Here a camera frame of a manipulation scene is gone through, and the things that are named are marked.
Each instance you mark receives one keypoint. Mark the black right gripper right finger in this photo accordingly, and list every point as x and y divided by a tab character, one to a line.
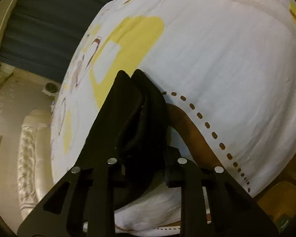
214	204

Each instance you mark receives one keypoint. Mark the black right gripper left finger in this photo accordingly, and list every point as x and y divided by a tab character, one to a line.
82	201

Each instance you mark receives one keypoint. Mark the small round bedside fan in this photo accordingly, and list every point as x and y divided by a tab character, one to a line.
50	89

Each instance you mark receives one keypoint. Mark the dark teal curtain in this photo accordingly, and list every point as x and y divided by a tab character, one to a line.
42	35

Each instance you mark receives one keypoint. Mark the cream tufted leather headboard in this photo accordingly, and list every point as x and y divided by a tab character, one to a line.
34	173

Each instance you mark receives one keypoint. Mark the white patterned bed sheet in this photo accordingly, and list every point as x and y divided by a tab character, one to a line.
227	71

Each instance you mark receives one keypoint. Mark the black pants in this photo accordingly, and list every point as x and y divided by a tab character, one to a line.
142	145

